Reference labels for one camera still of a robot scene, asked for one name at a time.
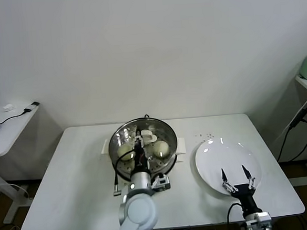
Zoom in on black cable with plug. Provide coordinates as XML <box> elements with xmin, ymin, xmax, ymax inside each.
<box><xmin>0</xmin><ymin>108</ymin><xmax>32</xmax><ymax>125</ymax></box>

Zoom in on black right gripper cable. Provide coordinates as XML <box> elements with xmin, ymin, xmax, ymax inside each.
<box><xmin>226</xmin><ymin>202</ymin><xmax>245</xmax><ymax>225</ymax></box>

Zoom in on black power adapter cable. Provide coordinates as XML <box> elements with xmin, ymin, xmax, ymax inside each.
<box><xmin>273</xmin><ymin>108</ymin><xmax>307</xmax><ymax>163</ymax></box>

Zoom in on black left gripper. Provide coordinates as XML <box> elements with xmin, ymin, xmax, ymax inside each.
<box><xmin>131</xmin><ymin>129</ymin><xmax>151</xmax><ymax>174</ymax></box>

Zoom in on round white plate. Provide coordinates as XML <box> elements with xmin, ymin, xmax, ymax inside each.
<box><xmin>193</xmin><ymin>135</ymin><xmax>264</xmax><ymax>199</ymax></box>

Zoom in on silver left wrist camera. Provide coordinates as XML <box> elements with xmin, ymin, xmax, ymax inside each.
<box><xmin>150</xmin><ymin>173</ymin><xmax>172</xmax><ymax>192</ymax></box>

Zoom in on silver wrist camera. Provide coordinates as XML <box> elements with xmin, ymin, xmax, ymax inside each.
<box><xmin>243</xmin><ymin>211</ymin><xmax>273</xmax><ymax>230</ymax></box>
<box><xmin>150</xmin><ymin>173</ymin><xmax>172</xmax><ymax>192</ymax></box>

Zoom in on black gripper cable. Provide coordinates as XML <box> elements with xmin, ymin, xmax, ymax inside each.
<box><xmin>226</xmin><ymin>202</ymin><xmax>245</xmax><ymax>225</ymax></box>
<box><xmin>110</xmin><ymin>152</ymin><xmax>138</xmax><ymax>197</ymax></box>

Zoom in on thin white floor cable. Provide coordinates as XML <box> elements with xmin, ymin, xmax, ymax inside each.
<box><xmin>0</xmin><ymin>180</ymin><xmax>34</xmax><ymax>203</ymax></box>

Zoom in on stainless steel steamer basket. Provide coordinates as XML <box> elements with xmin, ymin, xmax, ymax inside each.
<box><xmin>106</xmin><ymin>115</ymin><xmax>180</xmax><ymax>183</ymax></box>

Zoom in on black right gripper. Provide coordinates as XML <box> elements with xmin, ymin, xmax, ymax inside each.
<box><xmin>220</xmin><ymin>163</ymin><xmax>261</xmax><ymax>214</ymax></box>

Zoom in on scattered dark crumbs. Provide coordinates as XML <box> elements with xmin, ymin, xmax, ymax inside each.
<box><xmin>194</xmin><ymin>132</ymin><xmax>216</xmax><ymax>144</ymax></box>

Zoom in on round glass pot lid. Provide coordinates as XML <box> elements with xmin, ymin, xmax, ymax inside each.
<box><xmin>106</xmin><ymin>115</ymin><xmax>180</xmax><ymax>182</ymax></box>

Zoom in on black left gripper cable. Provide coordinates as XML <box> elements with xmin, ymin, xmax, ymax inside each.
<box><xmin>110</xmin><ymin>152</ymin><xmax>138</xmax><ymax>197</ymax></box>

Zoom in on white electric steamer base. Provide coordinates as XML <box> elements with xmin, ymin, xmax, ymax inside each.
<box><xmin>99</xmin><ymin>133</ymin><xmax>190</xmax><ymax>193</ymax></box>

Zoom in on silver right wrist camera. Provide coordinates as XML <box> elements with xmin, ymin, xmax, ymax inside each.
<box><xmin>243</xmin><ymin>211</ymin><xmax>273</xmax><ymax>230</ymax></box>

